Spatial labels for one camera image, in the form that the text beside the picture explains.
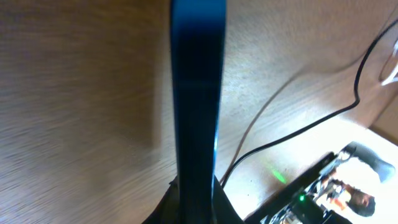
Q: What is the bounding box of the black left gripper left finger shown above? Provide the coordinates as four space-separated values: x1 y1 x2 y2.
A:
142 176 181 224

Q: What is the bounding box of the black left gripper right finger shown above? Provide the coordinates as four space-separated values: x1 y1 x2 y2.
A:
213 177 244 224

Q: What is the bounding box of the black charger cable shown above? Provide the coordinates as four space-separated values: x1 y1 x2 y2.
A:
220 18 398 189

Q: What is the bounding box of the blue Galaxy smartphone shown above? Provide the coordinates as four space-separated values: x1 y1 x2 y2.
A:
170 0 226 223

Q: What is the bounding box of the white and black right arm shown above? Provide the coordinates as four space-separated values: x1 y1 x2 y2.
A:
245 142 396 223

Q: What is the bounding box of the white power strip cord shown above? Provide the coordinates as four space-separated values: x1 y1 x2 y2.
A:
378 40 398 86

